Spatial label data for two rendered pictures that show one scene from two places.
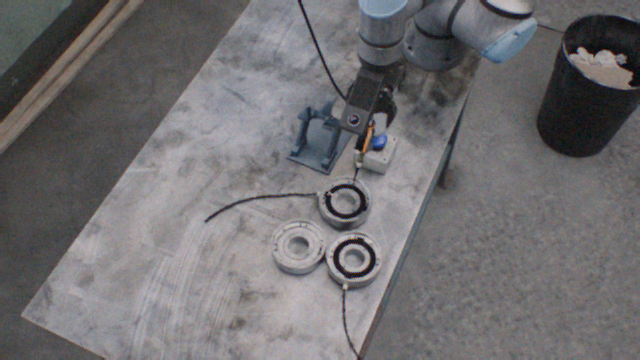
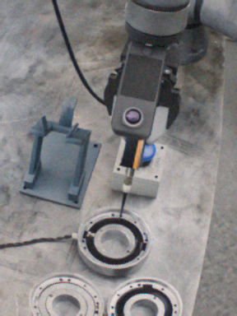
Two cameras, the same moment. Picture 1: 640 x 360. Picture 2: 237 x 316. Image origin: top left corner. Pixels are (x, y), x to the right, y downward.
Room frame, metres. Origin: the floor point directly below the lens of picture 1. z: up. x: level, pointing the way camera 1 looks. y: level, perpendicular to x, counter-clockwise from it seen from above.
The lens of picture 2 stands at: (0.24, 0.09, 1.53)
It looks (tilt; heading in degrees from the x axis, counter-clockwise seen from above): 52 degrees down; 340
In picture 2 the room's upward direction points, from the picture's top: 7 degrees clockwise
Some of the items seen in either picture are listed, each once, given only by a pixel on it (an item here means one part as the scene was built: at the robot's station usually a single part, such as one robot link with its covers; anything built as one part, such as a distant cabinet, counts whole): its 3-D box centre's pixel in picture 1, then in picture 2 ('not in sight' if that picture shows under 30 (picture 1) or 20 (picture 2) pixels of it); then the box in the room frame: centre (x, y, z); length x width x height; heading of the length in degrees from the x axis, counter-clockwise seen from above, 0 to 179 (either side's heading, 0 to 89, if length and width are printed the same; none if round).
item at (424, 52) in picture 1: (437, 33); (174, 25); (1.05, -0.29, 0.85); 0.15 x 0.15 x 0.10
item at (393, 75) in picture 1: (378, 72); (151, 51); (0.74, -0.11, 1.07); 0.09 x 0.08 x 0.12; 152
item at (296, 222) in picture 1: (298, 247); (66, 308); (0.52, 0.04, 0.82); 0.10 x 0.10 x 0.04
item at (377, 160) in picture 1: (377, 148); (140, 164); (0.75, -0.12, 0.82); 0.08 x 0.07 x 0.05; 154
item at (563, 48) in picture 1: (591, 92); not in sight; (1.39, -0.97, 0.21); 0.34 x 0.34 x 0.43
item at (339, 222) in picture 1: (345, 203); (114, 243); (0.62, -0.05, 0.82); 0.10 x 0.10 x 0.04
